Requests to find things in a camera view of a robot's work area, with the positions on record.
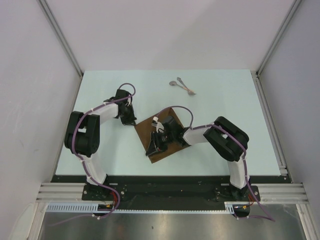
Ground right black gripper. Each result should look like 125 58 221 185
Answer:
145 130 175 156

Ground brown cloth napkin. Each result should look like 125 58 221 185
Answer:
135 106 189 164

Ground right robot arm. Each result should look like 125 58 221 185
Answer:
145 116 250 201

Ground silver metal fork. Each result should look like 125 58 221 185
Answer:
176 77 196 96

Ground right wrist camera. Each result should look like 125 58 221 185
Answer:
151 116 165 134

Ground spoon with pink handle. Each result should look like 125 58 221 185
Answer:
169 81 196 96

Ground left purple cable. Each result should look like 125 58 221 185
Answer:
49 83 136 226

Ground left aluminium frame post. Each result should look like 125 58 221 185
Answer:
36 0 84 77

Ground aluminium frame post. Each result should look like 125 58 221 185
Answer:
257 0 306 76
36 0 84 77

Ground grey slotted cable duct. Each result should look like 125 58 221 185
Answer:
46 202 235 214

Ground right aluminium frame post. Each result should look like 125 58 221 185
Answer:
257 0 306 76

